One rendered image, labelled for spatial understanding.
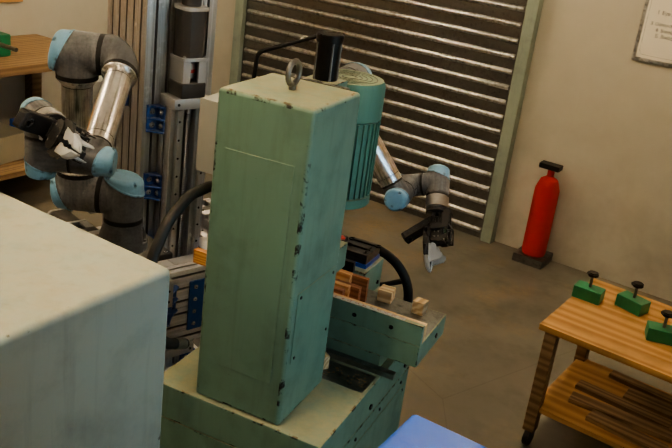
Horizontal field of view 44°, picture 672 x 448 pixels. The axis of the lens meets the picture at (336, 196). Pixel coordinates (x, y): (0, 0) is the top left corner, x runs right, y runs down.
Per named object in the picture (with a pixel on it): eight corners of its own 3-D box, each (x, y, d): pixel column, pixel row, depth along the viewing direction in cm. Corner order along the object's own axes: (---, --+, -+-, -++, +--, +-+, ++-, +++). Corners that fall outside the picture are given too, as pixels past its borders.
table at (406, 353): (455, 320, 233) (458, 300, 231) (416, 368, 206) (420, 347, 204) (266, 258, 255) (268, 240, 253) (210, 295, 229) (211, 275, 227)
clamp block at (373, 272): (381, 286, 240) (385, 257, 237) (362, 303, 229) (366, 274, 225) (334, 271, 246) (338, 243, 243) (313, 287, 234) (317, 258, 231)
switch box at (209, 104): (243, 166, 185) (249, 95, 180) (218, 177, 177) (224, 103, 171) (219, 159, 188) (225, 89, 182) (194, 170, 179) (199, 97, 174)
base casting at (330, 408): (410, 366, 232) (415, 337, 229) (317, 483, 182) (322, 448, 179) (270, 316, 248) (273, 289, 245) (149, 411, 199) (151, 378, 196)
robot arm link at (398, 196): (340, 66, 257) (416, 205, 262) (351, 60, 267) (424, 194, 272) (310, 83, 262) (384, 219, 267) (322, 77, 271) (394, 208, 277)
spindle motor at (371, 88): (379, 198, 213) (397, 78, 203) (351, 218, 198) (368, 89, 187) (318, 181, 220) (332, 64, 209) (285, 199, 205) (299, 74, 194)
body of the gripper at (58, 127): (98, 137, 191) (79, 122, 200) (65, 121, 185) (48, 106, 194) (81, 166, 191) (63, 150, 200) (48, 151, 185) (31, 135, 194)
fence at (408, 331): (421, 344, 206) (425, 324, 204) (419, 347, 204) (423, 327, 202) (215, 274, 228) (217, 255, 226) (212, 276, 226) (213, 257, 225)
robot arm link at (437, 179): (428, 174, 284) (453, 172, 281) (426, 203, 279) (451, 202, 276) (422, 163, 277) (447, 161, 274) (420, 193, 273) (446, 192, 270)
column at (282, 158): (324, 382, 203) (363, 92, 178) (279, 428, 184) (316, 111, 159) (244, 352, 211) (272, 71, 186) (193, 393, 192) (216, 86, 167)
